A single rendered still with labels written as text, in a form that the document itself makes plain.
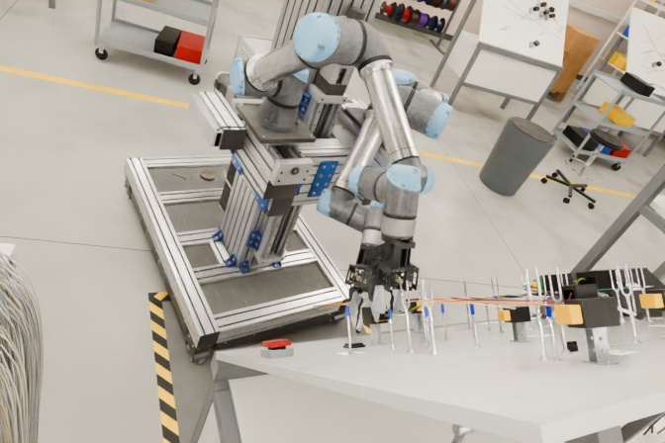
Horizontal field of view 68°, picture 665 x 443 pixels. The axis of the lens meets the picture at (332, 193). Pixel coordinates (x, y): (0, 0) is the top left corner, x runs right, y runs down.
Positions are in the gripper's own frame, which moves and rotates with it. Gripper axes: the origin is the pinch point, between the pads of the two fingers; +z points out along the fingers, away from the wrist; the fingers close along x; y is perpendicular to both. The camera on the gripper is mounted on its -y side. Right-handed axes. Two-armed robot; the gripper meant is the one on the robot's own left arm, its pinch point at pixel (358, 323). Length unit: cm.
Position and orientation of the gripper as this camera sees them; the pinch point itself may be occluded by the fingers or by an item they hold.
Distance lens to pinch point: 133.1
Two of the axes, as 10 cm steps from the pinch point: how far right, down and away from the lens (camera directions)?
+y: -3.8, -4.0, -8.3
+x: 8.9, 0.9, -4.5
